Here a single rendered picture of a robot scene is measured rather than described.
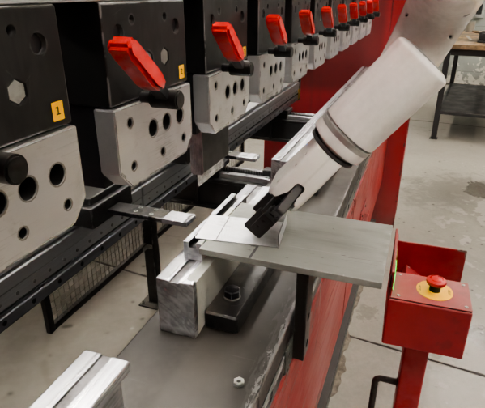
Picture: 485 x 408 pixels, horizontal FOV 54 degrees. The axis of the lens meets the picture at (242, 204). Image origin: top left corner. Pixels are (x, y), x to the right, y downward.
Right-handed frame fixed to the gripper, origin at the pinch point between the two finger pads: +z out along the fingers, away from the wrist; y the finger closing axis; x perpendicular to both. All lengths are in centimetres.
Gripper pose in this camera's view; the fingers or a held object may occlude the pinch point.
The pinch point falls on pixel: (262, 215)
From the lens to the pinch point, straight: 74.0
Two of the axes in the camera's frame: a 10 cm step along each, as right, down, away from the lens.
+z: -6.3, 6.4, 4.5
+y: -2.3, 4.0, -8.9
